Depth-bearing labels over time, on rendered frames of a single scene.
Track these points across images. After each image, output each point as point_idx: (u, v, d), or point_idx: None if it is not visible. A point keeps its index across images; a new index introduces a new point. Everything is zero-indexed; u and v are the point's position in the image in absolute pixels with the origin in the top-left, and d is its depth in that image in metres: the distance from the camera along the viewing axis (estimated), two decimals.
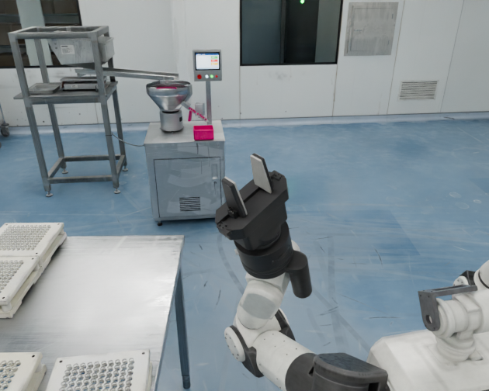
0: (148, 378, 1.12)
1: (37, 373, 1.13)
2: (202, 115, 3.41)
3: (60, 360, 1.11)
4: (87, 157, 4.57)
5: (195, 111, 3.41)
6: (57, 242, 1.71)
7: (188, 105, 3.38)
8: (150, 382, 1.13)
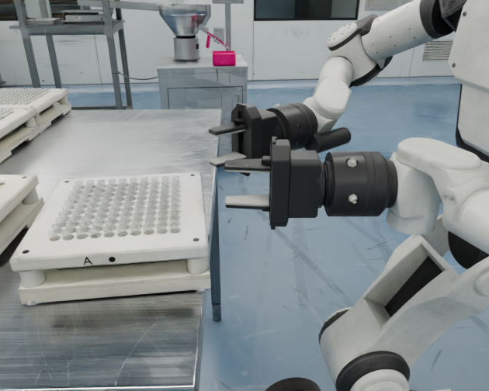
0: None
1: (31, 205, 0.74)
2: (222, 41, 3.02)
3: (64, 181, 0.72)
4: (90, 108, 4.18)
5: (213, 36, 3.01)
6: (59, 108, 1.32)
7: (206, 28, 2.99)
8: None
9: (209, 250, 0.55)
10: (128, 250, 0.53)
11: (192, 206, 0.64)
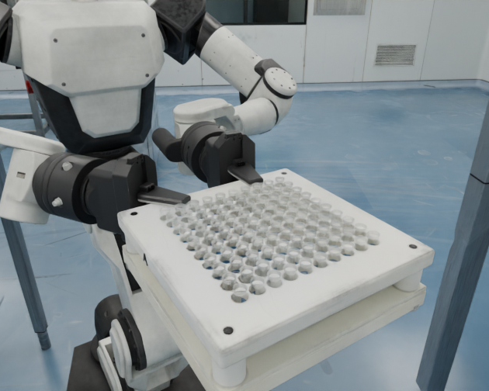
0: None
1: None
2: None
3: (226, 336, 0.31)
4: (17, 115, 4.10)
5: None
6: None
7: None
8: None
9: None
10: (334, 195, 0.52)
11: (225, 189, 0.53)
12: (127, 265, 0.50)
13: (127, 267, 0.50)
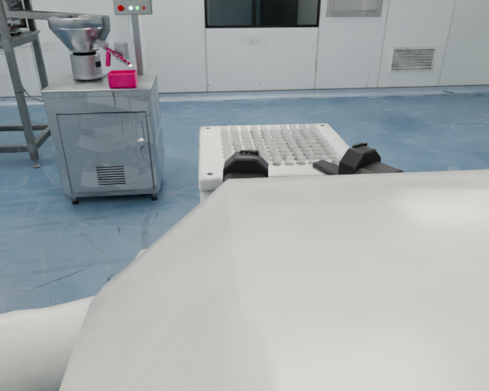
0: None
1: None
2: (124, 59, 2.60)
3: (324, 124, 0.79)
4: (8, 127, 3.76)
5: (114, 52, 2.60)
6: None
7: (104, 43, 2.57)
8: None
9: (202, 186, 0.57)
10: (199, 153, 0.65)
11: (277, 171, 0.59)
12: None
13: None
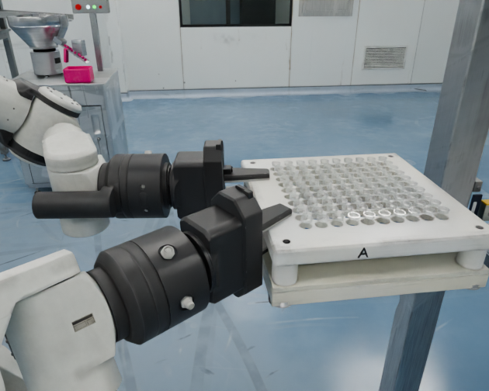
0: (265, 255, 0.48)
1: None
2: (81, 55, 2.74)
3: (485, 229, 0.45)
4: None
5: (71, 49, 2.73)
6: None
7: (61, 40, 2.71)
8: (261, 272, 0.49)
9: (241, 167, 0.63)
10: (306, 157, 0.64)
11: (266, 190, 0.53)
12: (287, 302, 0.44)
13: (286, 304, 0.44)
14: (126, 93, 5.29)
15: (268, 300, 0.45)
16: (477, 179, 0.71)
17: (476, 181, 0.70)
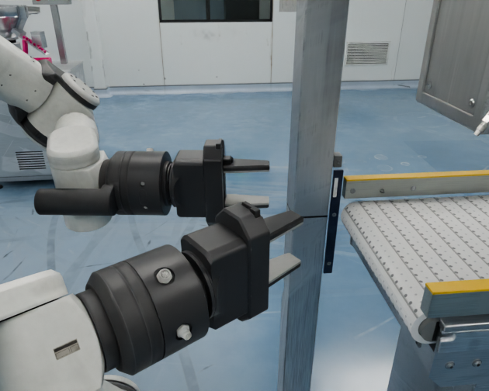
0: None
1: None
2: (40, 47, 2.69)
3: None
4: None
5: (31, 40, 2.69)
6: None
7: (20, 32, 2.66)
8: None
9: None
10: None
11: None
12: None
13: None
14: (105, 89, 5.25)
15: None
16: (338, 153, 0.66)
17: (336, 156, 0.66)
